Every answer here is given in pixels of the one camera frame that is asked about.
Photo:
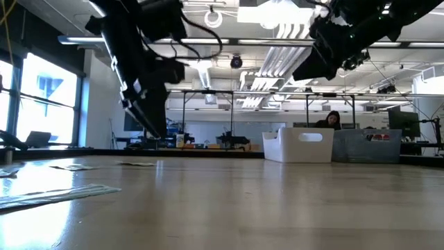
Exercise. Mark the white background canister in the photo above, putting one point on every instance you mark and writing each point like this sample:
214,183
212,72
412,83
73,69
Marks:
179,141

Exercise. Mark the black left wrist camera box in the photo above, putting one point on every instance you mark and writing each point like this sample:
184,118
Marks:
170,71

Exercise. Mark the black ceiling camera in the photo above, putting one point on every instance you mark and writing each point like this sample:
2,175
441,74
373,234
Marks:
236,62

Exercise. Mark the black background rig frame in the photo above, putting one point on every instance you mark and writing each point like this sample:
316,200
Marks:
208,92
307,111

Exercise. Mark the black computer monitor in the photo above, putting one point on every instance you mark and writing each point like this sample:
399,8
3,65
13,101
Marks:
129,123
404,123

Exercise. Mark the person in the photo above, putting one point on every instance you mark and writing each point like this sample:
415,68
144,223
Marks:
332,119

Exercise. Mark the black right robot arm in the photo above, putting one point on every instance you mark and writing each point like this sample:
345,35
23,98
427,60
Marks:
399,14

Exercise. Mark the white plastic bin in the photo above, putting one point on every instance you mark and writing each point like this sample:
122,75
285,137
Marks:
295,149

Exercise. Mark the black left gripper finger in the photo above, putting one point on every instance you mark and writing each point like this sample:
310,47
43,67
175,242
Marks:
138,111
157,104

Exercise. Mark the open laptop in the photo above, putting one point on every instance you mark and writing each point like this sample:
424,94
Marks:
39,139

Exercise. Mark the long ceiling light strip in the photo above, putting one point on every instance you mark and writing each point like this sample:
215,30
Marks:
274,41
208,41
79,39
385,44
426,44

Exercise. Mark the grey translucent plastic bin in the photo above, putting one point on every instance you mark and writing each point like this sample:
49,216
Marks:
364,149

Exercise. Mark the black background robot arm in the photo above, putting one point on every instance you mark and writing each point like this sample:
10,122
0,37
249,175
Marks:
232,140

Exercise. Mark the green striped bandage packet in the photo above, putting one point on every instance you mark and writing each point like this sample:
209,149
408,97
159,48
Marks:
52,196
71,167
137,163

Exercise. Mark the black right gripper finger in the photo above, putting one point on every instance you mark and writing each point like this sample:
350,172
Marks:
326,60
308,71

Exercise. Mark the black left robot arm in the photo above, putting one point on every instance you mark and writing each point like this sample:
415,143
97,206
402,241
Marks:
163,17

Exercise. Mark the white ventilation duct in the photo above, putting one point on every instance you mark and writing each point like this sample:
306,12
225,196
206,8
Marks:
204,74

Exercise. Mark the black overhead rig camera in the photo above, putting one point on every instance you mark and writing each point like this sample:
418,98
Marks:
357,59

